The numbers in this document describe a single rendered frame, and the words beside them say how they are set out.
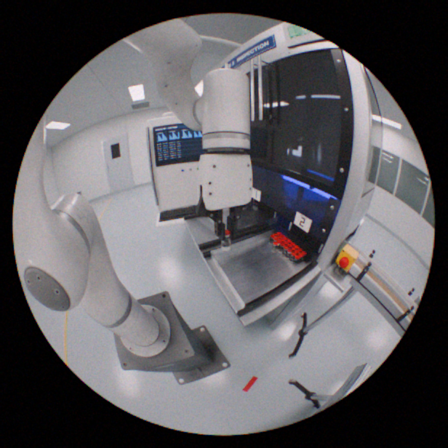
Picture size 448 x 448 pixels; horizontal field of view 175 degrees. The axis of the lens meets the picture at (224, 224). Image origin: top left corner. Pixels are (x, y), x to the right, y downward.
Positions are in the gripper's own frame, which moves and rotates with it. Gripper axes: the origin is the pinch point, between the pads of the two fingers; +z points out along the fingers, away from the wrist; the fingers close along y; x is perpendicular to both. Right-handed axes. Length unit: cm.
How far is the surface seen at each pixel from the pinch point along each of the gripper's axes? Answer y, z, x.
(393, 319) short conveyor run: -49, 29, 64
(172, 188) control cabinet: -1, 9, -89
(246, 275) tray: -11.2, 24.8, -4.2
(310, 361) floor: -51, 117, 57
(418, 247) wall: -495, 87, 243
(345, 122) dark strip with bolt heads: -38, -32, 10
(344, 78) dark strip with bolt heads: -37, -50, 12
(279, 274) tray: -22.1, 24.9, 2.5
